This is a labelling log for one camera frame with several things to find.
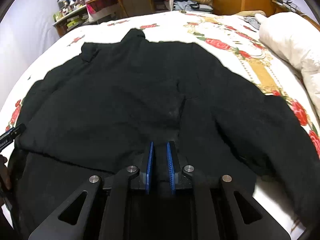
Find black large garment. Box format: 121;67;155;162
5;29;319;239

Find white rose print bedspread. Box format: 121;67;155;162
1;11;319;239

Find pile of clothes by curtain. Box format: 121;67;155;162
173;0;213;13

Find wooden bedside table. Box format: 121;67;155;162
270;0;319;26

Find wooden desk with red trim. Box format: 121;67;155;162
86;0;174;22

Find person's left hand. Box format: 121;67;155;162
0;155;11;190

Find beige pillow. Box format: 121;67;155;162
235;10;266;17

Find low wooden cluttered shelf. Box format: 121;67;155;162
53;5;88;37

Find grey cloth on bed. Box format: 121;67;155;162
244;16;260;30

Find white puffy duvet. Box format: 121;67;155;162
255;12;320;113

